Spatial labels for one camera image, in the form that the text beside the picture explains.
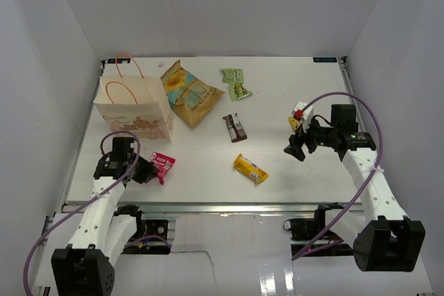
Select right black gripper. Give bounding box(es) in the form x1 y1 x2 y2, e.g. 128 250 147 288
284 114 338 162

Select red candy pouch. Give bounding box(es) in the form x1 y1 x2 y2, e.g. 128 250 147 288
151 152 176 185

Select yellow m&m's packet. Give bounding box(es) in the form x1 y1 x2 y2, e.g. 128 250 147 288
288 116 303 132

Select yellow snack bar packet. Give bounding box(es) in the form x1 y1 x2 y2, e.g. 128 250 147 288
233 154 268 184

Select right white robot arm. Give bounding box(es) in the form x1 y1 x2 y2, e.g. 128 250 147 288
284 102 425 272

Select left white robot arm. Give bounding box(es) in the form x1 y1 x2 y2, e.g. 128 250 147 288
51 137 157 295

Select kettle chips bag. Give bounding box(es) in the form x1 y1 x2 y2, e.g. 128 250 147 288
161 60 225 128

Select brown chocolate bar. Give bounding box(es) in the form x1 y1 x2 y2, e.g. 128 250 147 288
223 113 248 143

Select green sour candy packet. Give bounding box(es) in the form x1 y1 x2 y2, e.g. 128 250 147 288
229 82 253 102

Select blue table corner label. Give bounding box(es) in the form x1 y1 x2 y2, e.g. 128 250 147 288
313 57 337 63

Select light green snack packet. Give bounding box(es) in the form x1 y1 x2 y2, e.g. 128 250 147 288
221 68 244 84

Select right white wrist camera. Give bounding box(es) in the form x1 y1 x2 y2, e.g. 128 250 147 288
291 101 314 130

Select aluminium table rail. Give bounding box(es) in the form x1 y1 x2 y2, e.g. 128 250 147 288
61 201 365 216

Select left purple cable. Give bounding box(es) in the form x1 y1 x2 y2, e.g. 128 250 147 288
22 130 173 296

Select purple cable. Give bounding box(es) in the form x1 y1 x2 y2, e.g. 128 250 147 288
22 130 173 296
290 92 384 261

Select beige paper bag orange handles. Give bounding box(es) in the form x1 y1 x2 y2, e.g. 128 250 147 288
94 53 173 143

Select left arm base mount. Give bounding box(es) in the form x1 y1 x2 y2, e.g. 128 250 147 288
114 204 171 255

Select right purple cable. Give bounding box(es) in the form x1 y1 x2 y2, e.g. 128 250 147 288
290 92 384 261

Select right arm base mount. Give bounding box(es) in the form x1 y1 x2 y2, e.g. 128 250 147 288
282 203 352 257

